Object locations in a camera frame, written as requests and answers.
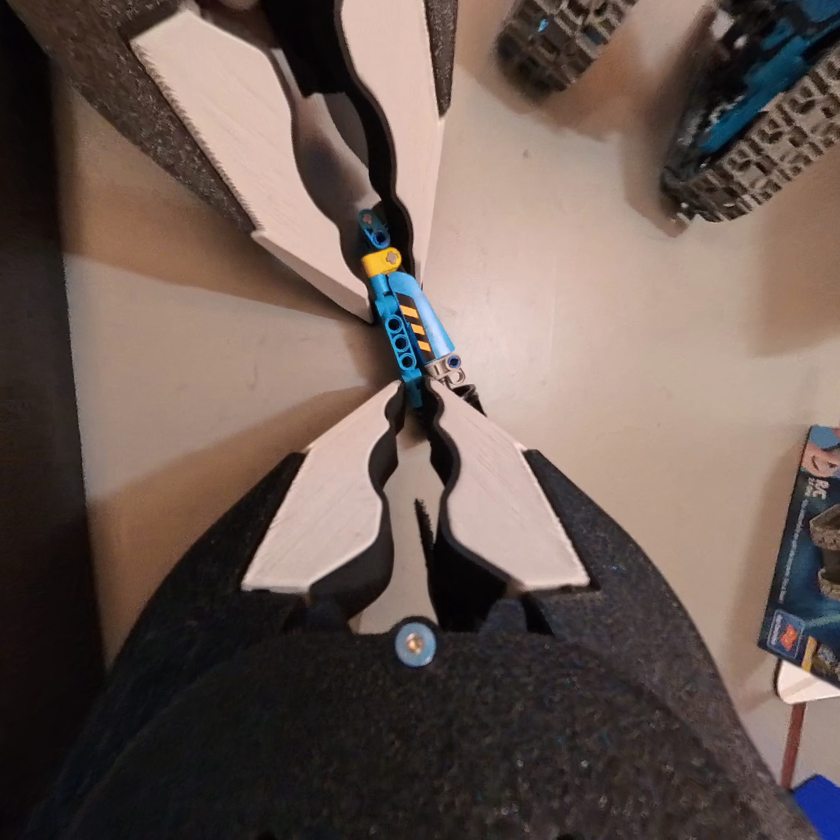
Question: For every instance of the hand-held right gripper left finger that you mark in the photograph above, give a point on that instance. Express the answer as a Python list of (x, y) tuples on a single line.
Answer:
[(315, 518)]

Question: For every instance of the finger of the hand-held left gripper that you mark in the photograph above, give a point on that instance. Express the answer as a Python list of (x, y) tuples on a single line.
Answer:
[(236, 144), (407, 98)]

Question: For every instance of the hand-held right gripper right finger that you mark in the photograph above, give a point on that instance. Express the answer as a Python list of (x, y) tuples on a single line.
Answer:
[(512, 518)]

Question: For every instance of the blue toy brick arm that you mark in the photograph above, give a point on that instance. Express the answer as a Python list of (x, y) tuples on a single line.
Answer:
[(400, 321)]

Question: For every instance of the grey desk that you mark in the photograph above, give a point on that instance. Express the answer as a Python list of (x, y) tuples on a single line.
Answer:
[(623, 328)]

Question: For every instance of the dark blue robot kit box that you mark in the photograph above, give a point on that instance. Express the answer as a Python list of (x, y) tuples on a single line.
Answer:
[(807, 558)]

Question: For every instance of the white card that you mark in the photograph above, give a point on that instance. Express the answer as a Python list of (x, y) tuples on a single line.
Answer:
[(807, 689)]

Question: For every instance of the blue tracked toy robot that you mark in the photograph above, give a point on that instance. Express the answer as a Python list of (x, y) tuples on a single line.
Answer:
[(754, 118)]

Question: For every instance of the brown wooden strip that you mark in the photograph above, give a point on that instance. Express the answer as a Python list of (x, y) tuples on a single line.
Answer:
[(792, 741)]

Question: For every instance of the blue plastic bin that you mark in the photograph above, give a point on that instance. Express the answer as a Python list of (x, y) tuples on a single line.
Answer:
[(820, 797)]

